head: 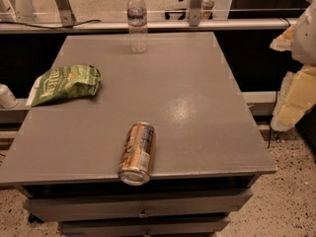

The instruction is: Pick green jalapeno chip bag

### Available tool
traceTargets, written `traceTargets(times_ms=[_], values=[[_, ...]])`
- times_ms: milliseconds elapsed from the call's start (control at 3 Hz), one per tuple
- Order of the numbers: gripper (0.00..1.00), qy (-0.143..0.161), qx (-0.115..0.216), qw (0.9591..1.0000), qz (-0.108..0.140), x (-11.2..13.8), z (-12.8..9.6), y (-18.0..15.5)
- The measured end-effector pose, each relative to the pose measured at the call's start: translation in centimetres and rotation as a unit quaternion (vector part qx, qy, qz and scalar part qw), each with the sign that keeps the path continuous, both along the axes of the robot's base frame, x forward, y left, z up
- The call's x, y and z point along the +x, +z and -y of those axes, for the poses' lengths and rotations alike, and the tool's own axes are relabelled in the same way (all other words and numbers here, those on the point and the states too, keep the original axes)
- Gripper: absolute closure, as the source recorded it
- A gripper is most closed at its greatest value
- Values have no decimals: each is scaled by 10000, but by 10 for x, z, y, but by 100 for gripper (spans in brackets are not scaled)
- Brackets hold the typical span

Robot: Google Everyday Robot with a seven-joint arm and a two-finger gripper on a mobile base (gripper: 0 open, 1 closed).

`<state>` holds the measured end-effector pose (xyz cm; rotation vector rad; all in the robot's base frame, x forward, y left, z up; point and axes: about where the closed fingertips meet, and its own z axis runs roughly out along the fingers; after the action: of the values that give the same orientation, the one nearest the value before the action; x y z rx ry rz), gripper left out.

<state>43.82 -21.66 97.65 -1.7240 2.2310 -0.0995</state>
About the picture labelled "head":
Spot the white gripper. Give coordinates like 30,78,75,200
270,1,316,131

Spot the green jalapeno chip bag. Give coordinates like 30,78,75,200
27,64,101,107

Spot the grey drawer cabinet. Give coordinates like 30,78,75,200
0,33,276,237

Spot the clear plastic water bottle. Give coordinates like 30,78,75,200
126,0,148,53

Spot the gold drink can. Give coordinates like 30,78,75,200
118,122,156,186

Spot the white cylinder at left edge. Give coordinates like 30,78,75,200
0,84,18,109

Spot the metal frame rail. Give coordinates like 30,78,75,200
0,18,297,35

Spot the black cable on rail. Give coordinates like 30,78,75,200
0,18,102,30

